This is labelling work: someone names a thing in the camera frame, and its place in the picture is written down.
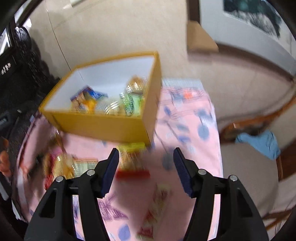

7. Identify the green gummy candy bag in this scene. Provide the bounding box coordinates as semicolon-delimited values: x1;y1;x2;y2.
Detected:
119;92;144;117

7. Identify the pink floral table cloth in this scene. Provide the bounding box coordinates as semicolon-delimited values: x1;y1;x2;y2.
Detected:
13;78;223;240

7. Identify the red yellow nut packet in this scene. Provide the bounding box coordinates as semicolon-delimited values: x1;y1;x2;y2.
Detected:
116;143;150;179

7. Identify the dark blue snack bag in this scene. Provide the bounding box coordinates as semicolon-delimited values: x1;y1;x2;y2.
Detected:
70;85;108;101

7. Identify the framed wall painting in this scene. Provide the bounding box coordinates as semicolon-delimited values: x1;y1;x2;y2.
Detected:
199;0;295;76

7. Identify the wooden chair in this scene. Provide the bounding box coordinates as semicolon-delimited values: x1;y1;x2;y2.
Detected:
221;96;295;235

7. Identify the yellow cardboard shoe box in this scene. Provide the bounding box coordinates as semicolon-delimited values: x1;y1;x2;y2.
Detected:
39;52;162;145

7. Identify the dark carved wooden cabinet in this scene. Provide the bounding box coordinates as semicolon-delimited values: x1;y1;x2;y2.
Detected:
1;20;59;202

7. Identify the left hand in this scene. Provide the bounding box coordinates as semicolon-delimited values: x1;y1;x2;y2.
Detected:
0;137;11;177

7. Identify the blue cloth on chair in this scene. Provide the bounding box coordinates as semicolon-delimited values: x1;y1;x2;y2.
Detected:
235;130;281;160

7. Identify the cardboard corner protector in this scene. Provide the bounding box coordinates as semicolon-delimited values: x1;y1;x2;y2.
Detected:
187;20;219;53

